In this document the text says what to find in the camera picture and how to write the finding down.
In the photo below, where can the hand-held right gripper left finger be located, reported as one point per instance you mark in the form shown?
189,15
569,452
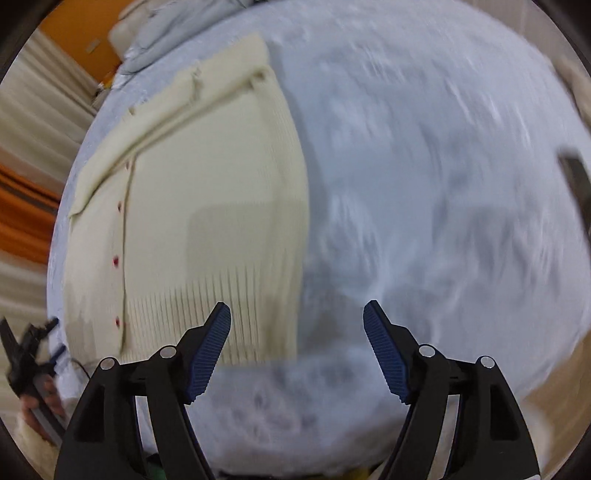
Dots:
210,353

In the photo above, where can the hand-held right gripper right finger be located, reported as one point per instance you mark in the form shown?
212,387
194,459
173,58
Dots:
385,353

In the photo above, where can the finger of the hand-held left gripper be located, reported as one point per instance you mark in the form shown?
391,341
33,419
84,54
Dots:
44,328

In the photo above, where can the cream knit cardigan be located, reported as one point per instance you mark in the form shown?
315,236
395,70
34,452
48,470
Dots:
207,184

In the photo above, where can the person's left hand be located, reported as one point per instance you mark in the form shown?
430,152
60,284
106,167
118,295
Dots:
51,404

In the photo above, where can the pale blue fluffy blanket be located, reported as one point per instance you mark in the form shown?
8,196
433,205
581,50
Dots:
415,184

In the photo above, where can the beige curtain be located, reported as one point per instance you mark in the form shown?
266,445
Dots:
41,110

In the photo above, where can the grey bedding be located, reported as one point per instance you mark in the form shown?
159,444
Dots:
152,37

